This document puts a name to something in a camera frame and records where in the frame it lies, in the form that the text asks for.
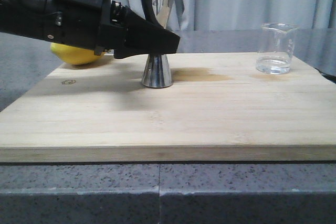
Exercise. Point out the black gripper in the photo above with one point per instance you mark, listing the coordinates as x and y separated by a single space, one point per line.
88 24

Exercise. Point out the silver double-cone jigger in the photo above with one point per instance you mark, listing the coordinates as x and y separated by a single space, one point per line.
157 73

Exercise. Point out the clear glass beaker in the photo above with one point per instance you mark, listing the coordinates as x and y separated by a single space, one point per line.
276 48

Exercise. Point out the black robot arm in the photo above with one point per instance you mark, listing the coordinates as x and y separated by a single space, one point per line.
27 17

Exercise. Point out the yellow lemon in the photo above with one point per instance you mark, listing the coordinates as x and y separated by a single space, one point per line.
74 55

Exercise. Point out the light wooden cutting board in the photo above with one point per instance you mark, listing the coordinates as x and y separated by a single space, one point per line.
219 108

